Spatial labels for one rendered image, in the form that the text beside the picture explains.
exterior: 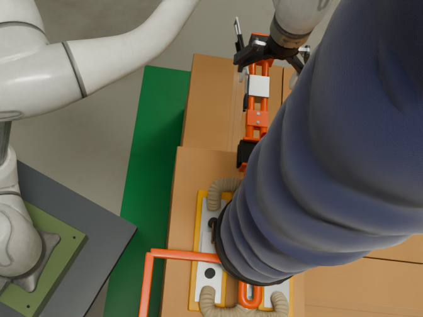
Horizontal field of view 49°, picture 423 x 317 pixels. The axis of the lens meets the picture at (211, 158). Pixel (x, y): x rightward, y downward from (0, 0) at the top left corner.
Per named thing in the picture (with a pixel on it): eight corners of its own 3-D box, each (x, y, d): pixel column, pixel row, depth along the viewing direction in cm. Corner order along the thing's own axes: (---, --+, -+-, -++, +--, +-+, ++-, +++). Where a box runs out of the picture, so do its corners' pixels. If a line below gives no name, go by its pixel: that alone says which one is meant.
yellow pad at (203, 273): (223, 313, 126) (226, 313, 121) (187, 311, 125) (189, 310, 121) (230, 194, 138) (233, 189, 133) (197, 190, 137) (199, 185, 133)
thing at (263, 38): (270, 67, 143) (274, 58, 138) (247, 64, 142) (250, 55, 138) (271, 44, 146) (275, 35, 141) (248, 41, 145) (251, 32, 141)
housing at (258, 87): (266, 104, 139) (270, 97, 134) (244, 102, 138) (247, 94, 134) (267, 83, 141) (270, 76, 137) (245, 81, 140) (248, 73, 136)
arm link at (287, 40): (316, 38, 97) (307, 54, 102) (316, 3, 100) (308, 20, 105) (274, 32, 96) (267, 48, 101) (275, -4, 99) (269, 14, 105)
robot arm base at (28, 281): (-32, 285, 133) (-40, 282, 128) (7, 215, 142) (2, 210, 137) (26, 307, 131) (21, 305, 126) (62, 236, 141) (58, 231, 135)
